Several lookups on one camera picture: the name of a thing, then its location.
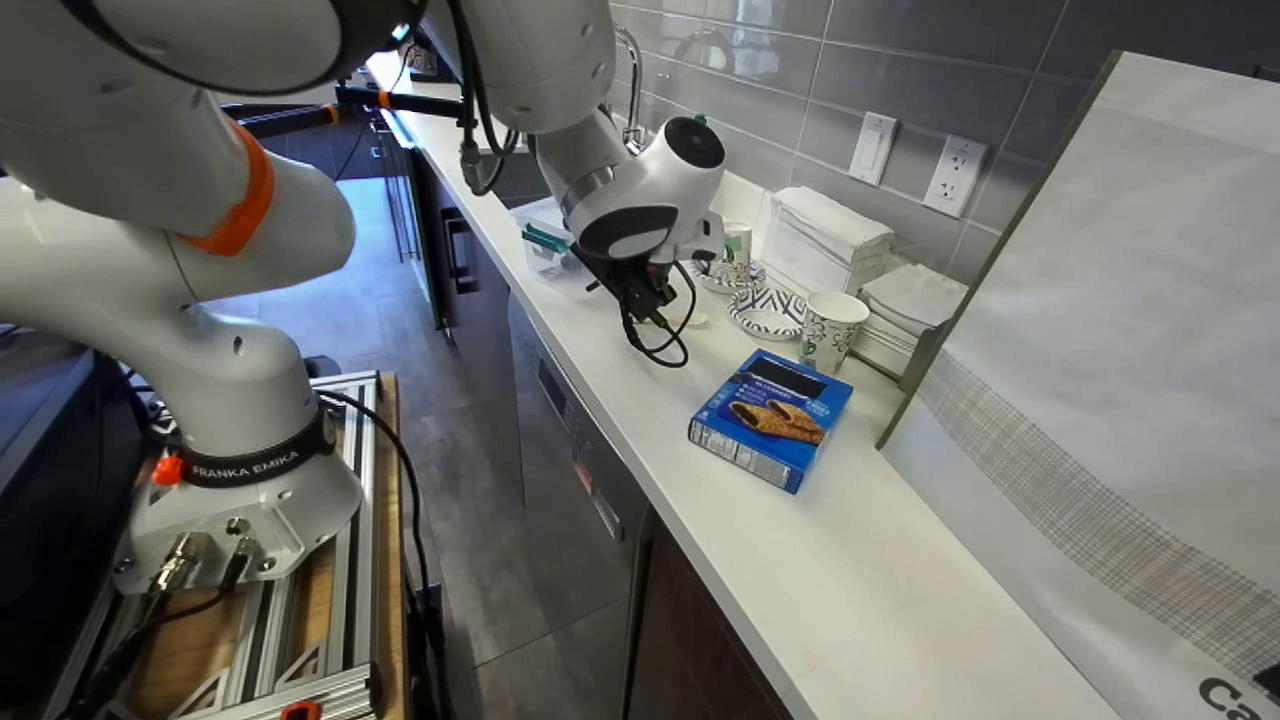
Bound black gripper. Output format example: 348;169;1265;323
585;234;684;341

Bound small green print paper cup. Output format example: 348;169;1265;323
716;225;762;296

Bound teal plastic utensil pack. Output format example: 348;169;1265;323
522;220;575;260

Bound dark lower kitchen cabinets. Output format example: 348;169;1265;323
397;134;791;720

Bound blue cracker box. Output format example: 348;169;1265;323
684;349;855;500

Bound patterned paper cup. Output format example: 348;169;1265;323
800;288;873;376

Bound white napkin dispenser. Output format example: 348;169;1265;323
762;182;901;301

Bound chrome sink faucet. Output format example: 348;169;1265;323
613;23;660;153

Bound green and white paper bag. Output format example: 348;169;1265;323
873;49;1280;720

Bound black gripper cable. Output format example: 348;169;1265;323
618;255;699;372

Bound white wall switch plate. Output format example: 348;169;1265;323
847;106;905;186

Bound black stand cable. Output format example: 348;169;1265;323
317;385;452;720

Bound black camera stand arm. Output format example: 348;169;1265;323
218;74;472;143

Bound white wall power outlet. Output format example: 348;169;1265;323
919;131;991;220

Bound aluminium robot stand frame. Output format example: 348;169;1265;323
54;367;414;720

